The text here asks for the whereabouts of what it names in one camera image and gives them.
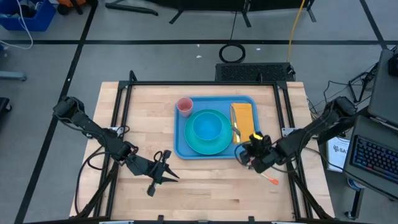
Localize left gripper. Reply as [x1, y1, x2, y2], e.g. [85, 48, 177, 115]
[126, 149, 180, 198]

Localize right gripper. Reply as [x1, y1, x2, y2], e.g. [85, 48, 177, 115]
[241, 134, 280, 174]

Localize fork with orange handle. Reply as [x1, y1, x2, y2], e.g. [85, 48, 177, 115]
[260, 172, 280, 186]

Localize yellow cloth napkin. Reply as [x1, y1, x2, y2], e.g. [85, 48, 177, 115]
[230, 102, 256, 144]

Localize teal plate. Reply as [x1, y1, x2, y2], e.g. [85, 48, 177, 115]
[183, 109, 234, 156]

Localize knife with cream handle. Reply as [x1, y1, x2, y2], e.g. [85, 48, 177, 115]
[229, 104, 242, 144]

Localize light blue bowl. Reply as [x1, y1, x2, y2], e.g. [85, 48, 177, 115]
[192, 111, 223, 141]

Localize blue plastic tray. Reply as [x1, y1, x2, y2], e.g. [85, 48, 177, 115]
[173, 95, 261, 161]

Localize pink plastic cup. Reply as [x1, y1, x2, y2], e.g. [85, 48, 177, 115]
[176, 96, 194, 118]

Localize white printed paper box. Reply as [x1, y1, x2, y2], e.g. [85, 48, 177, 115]
[326, 136, 351, 173]

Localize grey equipment cart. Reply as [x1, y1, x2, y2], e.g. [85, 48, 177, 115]
[343, 114, 398, 220]

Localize backlit keyboard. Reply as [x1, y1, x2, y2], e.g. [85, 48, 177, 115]
[350, 134, 398, 184]

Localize grey laptop lid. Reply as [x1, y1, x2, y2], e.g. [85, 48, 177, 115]
[368, 49, 398, 127]

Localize black stand legs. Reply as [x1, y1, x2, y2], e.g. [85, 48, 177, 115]
[146, 0, 317, 28]

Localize black floor bar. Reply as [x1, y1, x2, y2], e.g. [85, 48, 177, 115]
[104, 2, 159, 16]

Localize orange bag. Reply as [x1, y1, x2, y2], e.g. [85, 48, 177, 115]
[55, 0, 91, 7]

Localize blue storage bin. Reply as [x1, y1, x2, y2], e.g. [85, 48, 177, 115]
[0, 0, 57, 32]

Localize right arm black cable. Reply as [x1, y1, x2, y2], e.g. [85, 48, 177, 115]
[233, 141, 252, 166]

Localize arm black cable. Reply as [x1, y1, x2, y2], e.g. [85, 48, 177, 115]
[233, 141, 252, 166]
[74, 146, 106, 215]

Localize tangled black cables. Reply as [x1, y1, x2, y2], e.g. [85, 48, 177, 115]
[306, 46, 389, 121]

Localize black aluminium table frame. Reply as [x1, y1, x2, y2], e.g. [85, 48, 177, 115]
[74, 70, 335, 224]

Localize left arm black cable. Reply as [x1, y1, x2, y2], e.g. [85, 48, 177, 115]
[74, 146, 106, 215]

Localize coiled black cable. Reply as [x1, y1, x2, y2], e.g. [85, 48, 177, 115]
[218, 11, 246, 64]

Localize yellow cable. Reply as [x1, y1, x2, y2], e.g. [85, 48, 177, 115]
[285, 0, 307, 63]

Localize white cable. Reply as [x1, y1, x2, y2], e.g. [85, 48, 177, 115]
[0, 0, 34, 50]

